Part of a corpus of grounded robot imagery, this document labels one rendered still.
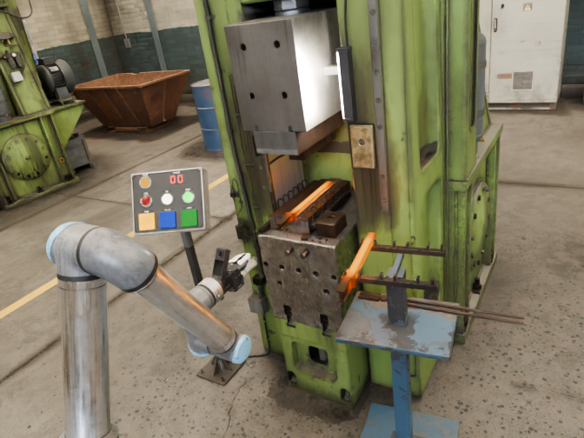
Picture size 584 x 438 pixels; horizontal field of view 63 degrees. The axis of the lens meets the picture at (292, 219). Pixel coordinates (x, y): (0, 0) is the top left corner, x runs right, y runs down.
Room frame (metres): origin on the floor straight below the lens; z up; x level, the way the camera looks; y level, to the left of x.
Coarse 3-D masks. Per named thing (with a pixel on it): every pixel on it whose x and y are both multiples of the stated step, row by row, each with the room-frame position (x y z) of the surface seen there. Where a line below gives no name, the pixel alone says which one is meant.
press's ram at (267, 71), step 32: (256, 32) 1.84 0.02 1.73; (288, 32) 1.77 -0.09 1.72; (320, 32) 1.91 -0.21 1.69; (256, 64) 1.86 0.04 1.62; (288, 64) 1.78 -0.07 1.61; (320, 64) 1.89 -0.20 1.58; (256, 96) 1.87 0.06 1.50; (288, 96) 1.79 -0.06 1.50; (320, 96) 1.87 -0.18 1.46; (256, 128) 1.90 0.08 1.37; (288, 128) 1.80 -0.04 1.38
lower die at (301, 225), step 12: (324, 180) 2.19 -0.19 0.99; (336, 180) 2.14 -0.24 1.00; (300, 192) 2.11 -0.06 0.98; (312, 192) 2.06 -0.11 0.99; (324, 192) 2.02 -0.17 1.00; (288, 204) 1.99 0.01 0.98; (312, 204) 1.92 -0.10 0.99; (324, 204) 1.91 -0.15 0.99; (276, 216) 1.88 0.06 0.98; (300, 216) 1.82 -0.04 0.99; (288, 228) 1.84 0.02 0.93; (300, 228) 1.81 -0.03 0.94
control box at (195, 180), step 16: (144, 176) 2.08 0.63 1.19; (160, 176) 2.07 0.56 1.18; (176, 176) 2.05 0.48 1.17; (192, 176) 2.04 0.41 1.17; (144, 192) 2.05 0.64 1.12; (160, 192) 2.03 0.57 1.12; (176, 192) 2.02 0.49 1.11; (192, 192) 2.00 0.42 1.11; (208, 192) 2.05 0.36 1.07; (144, 208) 2.02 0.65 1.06; (160, 208) 2.00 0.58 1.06; (176, 208) 1.98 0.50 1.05; (192, 208) 1.97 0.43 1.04; (208, 208) 2.01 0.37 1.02; (176, 224) 1.95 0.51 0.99; (208, 224) 1.96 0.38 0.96
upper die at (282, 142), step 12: (336, 120) 2.07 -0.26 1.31; (264, 132) 1.87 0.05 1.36; (276, 132) 1.83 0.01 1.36; (288, 132) 1.80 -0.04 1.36; (300, 132) 1.81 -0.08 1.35; (312, 132) 1.89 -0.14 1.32; (324, 132) 1.97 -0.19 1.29; (264, 144) 1.87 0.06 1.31; (276, 144) 1.84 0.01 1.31; (288, 144) 1.81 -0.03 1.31; (300, 144) 1.80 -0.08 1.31; (312, 144) 1.88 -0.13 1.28
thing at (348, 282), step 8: (368, 232) 1.61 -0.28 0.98; (368, 240) 1.55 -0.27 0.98; (360, 248) 1.50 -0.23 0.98; (368, 248) 1.50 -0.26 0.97; (360, 256) 1.44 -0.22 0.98; (352, 264) 1.40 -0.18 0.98; (360, 264) 1.40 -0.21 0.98; (352, 272) 1.35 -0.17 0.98; (344, 280) 1.30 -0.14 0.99; (352, 280) 1.30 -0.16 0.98; (344, 288) 1.25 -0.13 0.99; (344, 296) 1.25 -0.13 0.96
